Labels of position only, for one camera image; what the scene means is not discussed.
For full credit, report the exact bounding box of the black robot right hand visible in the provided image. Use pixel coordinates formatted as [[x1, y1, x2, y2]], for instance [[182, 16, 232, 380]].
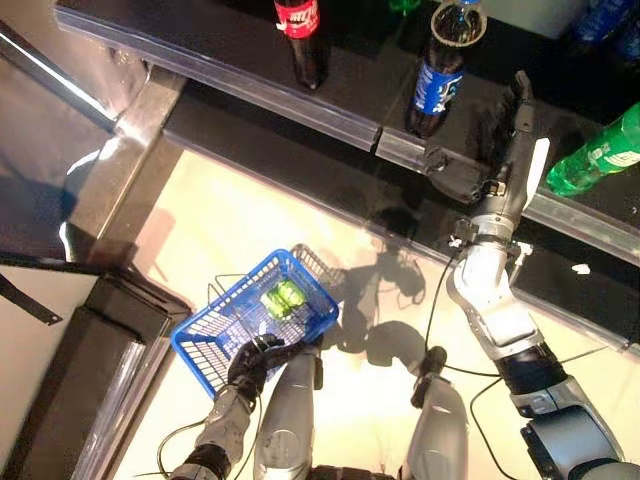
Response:
[[423, 69, 551, 217]]

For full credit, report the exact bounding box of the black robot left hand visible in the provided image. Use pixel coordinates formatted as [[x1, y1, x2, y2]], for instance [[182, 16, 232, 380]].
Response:
[[227, 333, 307, 399]]

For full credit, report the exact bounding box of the blue plastic shopping basket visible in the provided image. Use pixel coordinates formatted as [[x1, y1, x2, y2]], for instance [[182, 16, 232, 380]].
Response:
[[170, 248, 341, 401]]

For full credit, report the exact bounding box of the Pepsi cola bottle blue cap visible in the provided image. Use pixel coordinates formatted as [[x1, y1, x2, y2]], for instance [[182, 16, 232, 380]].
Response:
[[614, 19, 640, 64], [403, 0, 489, 140], [569, 0, 629, 44]]

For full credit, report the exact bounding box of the green soda can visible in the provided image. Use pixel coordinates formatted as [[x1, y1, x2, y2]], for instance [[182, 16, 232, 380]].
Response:
[[260, 279, 307, 320]]

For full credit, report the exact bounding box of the dark robot waist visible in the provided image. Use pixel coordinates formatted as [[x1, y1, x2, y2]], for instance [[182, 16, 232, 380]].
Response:
[[309, 464, 406, 480]]

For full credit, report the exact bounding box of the dark display counter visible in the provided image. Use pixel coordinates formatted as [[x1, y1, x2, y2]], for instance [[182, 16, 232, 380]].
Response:
[[0, 247, 194, 480]]

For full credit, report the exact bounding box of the silver robot right leg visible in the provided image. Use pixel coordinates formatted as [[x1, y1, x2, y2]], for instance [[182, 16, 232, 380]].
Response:
[[403, 346, 470, 480]]

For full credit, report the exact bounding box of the wide black base shelf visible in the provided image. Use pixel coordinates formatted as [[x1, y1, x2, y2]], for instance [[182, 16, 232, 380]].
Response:
[[162, 82, 640, 359]]

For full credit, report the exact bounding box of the dark stone floor step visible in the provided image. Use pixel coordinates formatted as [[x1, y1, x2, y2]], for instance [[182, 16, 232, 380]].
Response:
[[97, 64, 189, 251]]

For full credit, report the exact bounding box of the Coca-Cola bottle red cap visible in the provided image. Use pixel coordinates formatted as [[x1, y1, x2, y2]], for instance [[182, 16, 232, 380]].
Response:
[[273, 0, 331, 92]]

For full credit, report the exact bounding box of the black shelf board clear rail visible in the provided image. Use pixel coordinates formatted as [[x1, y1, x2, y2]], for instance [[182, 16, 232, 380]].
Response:
[[52, 0, 384, 154], [374, 0, 640, 269]]

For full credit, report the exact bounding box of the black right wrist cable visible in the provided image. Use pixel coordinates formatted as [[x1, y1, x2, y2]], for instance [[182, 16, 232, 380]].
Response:
[[424, 249, 609, 480]]

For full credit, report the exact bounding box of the black metal bracket strip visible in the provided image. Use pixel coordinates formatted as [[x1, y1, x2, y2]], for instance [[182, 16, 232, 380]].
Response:
[[0, 272, 65, 326]]

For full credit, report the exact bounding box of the shiny metal frame bar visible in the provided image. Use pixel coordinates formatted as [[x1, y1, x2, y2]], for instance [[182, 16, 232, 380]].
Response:
[[0, 19, 121, 135]]

